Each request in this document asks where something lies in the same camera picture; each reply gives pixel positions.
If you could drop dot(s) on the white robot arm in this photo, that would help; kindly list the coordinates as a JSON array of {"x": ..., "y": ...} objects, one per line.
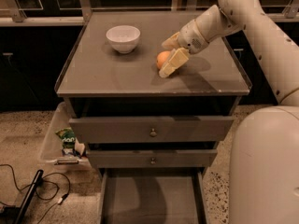
[{"x": 264, "y": 163}]

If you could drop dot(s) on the metal window railing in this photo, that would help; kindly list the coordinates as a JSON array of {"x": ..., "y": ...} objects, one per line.
[{"x": 77, "y": 12}]

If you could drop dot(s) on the black bar device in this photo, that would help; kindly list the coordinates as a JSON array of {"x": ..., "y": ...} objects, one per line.
[{"x": 28, "y": 197}]

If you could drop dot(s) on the grey drawer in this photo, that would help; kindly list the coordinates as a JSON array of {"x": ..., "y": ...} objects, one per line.
[
  {"x": 137, "y": 129},
  {"x": 152, "y": 196},
  {"x": 141, "y": 158}
]

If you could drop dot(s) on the brass middle drawer knob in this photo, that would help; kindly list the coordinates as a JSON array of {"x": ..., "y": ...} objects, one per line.
[{"x": 152, "y": 161}]

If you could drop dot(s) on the grey drawer cabinet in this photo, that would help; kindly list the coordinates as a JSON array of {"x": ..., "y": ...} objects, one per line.
[{"x": 100, "y": 82}]

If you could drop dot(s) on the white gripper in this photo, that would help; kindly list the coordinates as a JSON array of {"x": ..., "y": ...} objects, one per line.
[{"x": 191, "y": 38}]

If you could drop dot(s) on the orange fruit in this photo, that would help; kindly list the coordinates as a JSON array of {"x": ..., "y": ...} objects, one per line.
[{"x": 161, "y": 58}]

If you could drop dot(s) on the grey middle drawer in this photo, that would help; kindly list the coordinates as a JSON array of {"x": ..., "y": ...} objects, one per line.
[{"x": 141, "y": 158}]

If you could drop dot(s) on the brass drawer knob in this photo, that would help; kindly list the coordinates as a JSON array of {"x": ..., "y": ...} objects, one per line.
[
  {"x": 153, "y": 133},
  {"x": 152, "y": 161}
]

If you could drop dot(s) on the brass top drawer knob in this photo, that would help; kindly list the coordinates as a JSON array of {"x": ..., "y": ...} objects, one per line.
[{"x": 153, "y": 133}]

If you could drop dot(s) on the green snack bag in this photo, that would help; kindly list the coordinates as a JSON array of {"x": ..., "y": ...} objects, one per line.
[{"x": 68, "y": 139}]

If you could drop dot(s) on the grey top drawer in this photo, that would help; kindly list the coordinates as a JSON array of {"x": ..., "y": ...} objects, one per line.
[{"x": 137, "y": 129}]

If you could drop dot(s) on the white ceramic bowl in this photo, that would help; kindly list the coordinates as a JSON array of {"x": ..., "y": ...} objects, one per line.
[{"x": 123, "y": 38}]

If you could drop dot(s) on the grey bottom drawer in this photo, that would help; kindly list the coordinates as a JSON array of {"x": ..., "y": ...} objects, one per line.
[{"x": 152, "y": 196}]

